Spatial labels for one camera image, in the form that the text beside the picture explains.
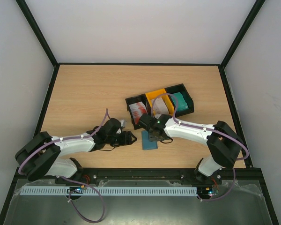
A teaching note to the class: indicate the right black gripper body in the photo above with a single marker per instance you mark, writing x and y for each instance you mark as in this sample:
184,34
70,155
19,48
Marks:
154,135

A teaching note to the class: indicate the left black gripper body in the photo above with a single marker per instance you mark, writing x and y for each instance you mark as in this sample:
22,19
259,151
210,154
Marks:
114,141

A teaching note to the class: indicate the blue card holder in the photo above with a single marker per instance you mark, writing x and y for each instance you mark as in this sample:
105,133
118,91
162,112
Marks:
146,143

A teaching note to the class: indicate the yellow bin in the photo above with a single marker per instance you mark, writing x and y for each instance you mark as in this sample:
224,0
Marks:
153,95

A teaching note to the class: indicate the black bin with red cards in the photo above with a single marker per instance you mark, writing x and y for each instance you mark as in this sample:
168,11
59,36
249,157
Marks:
139,98

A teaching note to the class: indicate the teal card stack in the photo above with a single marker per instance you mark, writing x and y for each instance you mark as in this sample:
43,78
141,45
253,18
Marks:
182,104

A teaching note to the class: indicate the black bin with teal cards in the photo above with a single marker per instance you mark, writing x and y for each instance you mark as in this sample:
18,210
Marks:
181,88

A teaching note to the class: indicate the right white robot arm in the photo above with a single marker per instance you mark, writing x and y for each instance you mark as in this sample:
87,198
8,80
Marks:
223,143

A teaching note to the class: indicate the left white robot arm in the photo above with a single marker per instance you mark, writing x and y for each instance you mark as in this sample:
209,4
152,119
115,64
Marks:
47,155

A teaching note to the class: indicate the white vip card stack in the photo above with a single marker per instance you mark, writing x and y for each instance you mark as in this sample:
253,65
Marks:
160,107

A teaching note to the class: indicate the red patterned card stack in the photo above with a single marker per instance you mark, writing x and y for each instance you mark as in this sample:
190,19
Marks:
137,110

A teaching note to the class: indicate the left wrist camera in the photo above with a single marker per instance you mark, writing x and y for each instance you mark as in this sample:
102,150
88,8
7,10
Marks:
123,123

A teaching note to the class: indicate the black enclosure frame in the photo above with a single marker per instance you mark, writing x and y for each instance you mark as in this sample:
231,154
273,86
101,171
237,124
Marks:
232,106

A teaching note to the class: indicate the light blue slotted cable duct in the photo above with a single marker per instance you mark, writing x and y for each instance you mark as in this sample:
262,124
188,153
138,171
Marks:
110,191

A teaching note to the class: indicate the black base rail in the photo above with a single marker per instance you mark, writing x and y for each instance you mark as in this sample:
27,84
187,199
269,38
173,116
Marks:
182,176

